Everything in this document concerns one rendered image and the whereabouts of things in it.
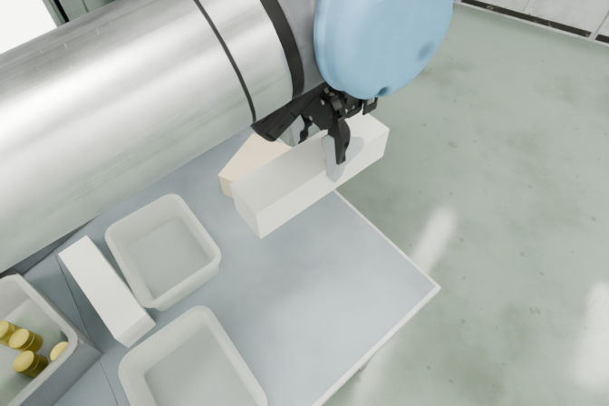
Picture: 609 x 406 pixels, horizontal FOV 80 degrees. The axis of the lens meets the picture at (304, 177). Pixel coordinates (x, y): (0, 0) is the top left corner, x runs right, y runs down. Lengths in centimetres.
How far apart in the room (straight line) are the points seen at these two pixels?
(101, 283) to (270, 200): 47
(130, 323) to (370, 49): 69
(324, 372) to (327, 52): 66
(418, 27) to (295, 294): 68
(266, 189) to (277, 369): 39
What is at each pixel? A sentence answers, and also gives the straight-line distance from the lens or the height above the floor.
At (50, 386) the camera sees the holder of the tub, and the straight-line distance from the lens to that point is 82.
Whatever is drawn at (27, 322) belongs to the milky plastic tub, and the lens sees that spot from 93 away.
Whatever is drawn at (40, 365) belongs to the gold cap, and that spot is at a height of 79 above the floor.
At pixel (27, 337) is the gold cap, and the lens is 86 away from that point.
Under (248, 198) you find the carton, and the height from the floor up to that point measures 112.
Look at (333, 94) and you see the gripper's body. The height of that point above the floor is 124.
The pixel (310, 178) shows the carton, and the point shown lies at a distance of 48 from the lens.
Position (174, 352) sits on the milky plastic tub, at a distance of 80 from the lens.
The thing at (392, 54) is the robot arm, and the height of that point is 140.
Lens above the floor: 149
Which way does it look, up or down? 51 degrees down
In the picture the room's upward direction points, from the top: straight up
